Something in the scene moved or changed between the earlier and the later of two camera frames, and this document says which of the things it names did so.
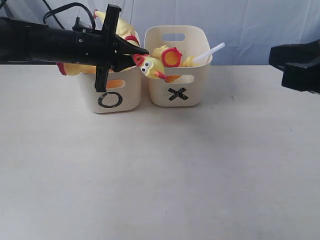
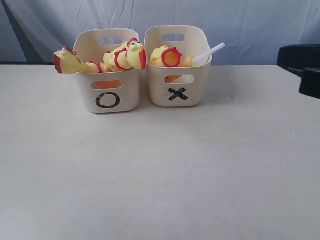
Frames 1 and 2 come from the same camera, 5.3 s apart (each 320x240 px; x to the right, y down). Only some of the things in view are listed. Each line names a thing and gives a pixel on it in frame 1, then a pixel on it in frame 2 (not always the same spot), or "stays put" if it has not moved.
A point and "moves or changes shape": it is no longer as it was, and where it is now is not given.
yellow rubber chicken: x=151 y=67 moves or changes shape
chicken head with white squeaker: x=202 y=59 stays put
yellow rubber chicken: x=71 y=69 stays put
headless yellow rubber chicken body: x=170 y=57 stays put
